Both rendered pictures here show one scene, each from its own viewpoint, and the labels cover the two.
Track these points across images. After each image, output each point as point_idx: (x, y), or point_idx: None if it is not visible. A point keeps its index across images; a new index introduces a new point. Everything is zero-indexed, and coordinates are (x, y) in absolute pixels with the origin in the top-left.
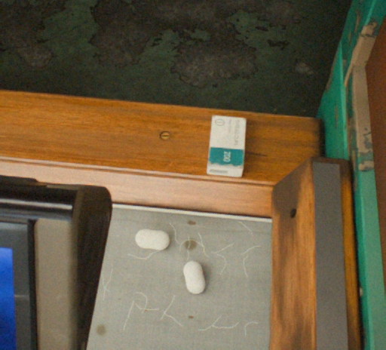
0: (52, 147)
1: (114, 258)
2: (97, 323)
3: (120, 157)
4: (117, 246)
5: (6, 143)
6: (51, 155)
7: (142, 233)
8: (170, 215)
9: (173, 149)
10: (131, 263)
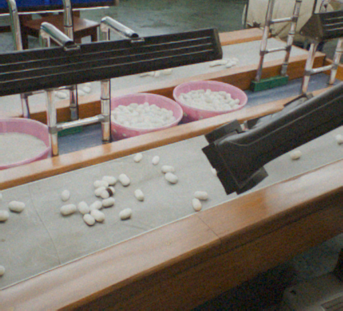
0: (69, 271)
1: (11, 262)
2: (5, 241)
3: (31, 285)
4: (13, 267)
5: (92, 262)
6: (66, 269)
7: (0, 267)
8: None
9: (3, 304)
10: (2, 264)
